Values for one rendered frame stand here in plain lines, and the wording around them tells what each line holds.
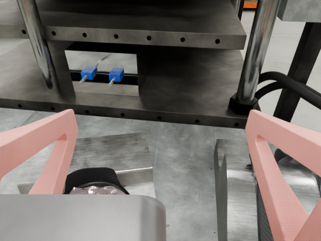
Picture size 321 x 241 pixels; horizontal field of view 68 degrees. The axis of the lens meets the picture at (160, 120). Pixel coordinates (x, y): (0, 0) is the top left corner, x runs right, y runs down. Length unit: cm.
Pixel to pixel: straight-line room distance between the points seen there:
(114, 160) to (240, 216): 26
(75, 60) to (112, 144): 50
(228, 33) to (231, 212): 58
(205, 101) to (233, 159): 47
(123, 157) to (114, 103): 44
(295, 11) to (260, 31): 18
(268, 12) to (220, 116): 35
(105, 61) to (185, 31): 31
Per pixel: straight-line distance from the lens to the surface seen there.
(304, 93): 82
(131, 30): 86
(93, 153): 54
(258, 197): 47
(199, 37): 84
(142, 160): 51
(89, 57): 94
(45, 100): 102
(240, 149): 63
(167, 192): 59
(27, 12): 95
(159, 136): 73
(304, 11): 94
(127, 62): 90
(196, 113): 86
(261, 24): 78
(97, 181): 54
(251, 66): 82
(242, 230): 46
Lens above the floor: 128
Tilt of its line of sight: 37 degrees down
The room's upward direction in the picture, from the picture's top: straight up
